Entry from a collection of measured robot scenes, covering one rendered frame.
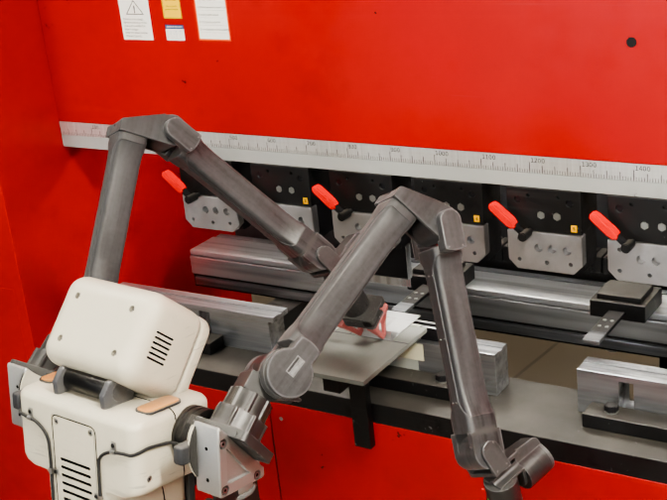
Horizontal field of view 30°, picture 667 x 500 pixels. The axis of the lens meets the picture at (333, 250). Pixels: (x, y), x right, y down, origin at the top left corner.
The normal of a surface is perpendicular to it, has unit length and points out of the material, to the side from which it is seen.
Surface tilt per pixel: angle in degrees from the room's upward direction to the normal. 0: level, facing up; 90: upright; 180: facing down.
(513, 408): 0
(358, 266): 61
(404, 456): 90
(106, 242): 67
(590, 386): 90
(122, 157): 72
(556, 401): 0
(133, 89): 90
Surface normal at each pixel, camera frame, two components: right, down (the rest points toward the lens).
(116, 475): -0.62, 0.20
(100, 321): -0.52, -0.38
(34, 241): 0.85, 0.11
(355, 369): -0.10, -0.93
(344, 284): 0.37, -0.22
